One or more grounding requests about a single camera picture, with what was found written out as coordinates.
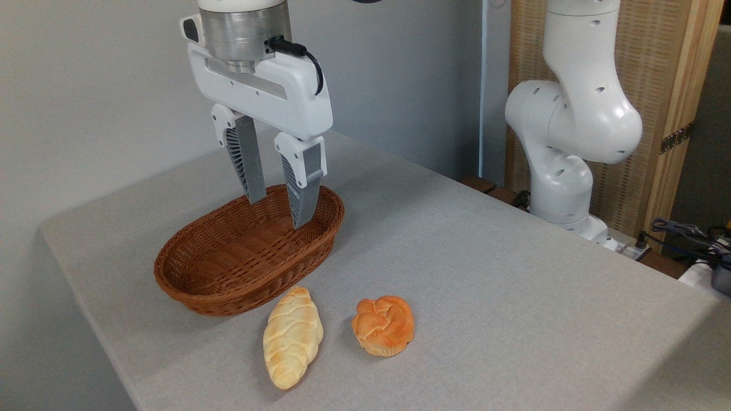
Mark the brown wicker oval basket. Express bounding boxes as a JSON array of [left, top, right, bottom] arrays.
[[153, 184, 346, 317]]

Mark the round orange knotted bread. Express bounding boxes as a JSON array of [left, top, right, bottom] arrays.
[[351, 295, 415, 358]]

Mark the bundle of grey cables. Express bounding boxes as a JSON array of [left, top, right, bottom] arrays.
[[650, 217, 731, 269]]

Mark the long pale braided bread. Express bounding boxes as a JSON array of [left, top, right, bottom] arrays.
[[263, 285, 324, 390]]

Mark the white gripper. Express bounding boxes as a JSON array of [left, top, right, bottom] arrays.
[[187, 43, 334, 230]]

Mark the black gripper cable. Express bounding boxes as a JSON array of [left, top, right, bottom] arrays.
[[266, 36, 324, 96]]

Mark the grey tablecloth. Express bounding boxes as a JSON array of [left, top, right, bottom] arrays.
[[39, 128, 731, 411]]

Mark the woven bamboo folding screen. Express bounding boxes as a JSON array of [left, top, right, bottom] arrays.
[[505, 0, 725, 255]]

